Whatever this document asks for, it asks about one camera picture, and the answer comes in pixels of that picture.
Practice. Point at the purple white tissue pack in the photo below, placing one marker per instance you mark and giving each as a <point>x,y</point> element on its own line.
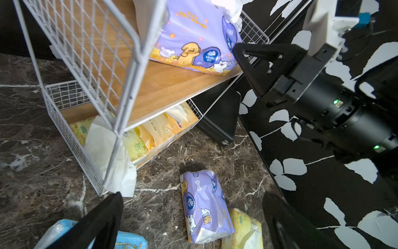
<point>198,36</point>

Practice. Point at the light blue tissue pack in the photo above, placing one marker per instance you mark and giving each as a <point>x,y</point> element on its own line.
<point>124,240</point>

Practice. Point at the white wire shelf rack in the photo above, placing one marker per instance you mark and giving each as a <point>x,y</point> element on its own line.
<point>106,45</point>

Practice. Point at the black ribbed box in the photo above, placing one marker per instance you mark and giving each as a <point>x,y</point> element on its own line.
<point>220,106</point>

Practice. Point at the pale yellow tissue pack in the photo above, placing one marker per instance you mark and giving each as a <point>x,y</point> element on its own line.
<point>248,232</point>

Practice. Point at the left yellow tissue pack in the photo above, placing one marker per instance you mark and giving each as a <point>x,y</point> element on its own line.
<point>98,142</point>

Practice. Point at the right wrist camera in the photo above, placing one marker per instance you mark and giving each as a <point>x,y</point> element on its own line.
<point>328,21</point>

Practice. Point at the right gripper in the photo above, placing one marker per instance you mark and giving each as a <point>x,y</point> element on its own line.
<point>302,87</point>

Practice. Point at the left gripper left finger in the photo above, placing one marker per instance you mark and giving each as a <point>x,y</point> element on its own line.
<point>98,228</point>

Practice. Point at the purple tissue pack top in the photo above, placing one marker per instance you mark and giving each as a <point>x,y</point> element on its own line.
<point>205,209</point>

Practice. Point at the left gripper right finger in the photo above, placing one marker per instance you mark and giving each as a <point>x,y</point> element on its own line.
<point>289,229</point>

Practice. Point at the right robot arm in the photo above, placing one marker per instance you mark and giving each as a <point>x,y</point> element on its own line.
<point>354,125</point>

